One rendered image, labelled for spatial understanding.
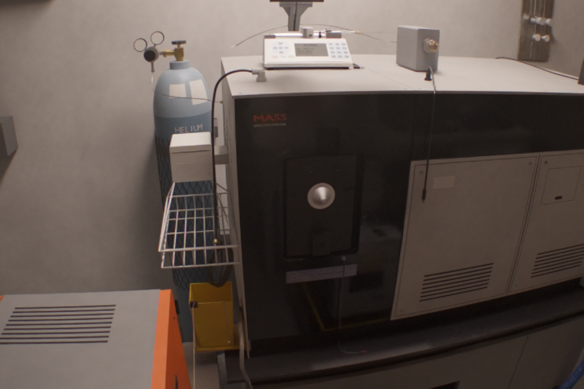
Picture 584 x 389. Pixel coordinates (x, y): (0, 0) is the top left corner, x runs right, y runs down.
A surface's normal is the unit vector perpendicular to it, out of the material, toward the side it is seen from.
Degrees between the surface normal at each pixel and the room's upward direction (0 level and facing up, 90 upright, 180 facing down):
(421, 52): 90
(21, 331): 0
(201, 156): 90
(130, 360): 0
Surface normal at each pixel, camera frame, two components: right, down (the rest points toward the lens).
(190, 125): 0.42, 0.33
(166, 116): -0.34, 0.32
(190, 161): 0.18, 0.36
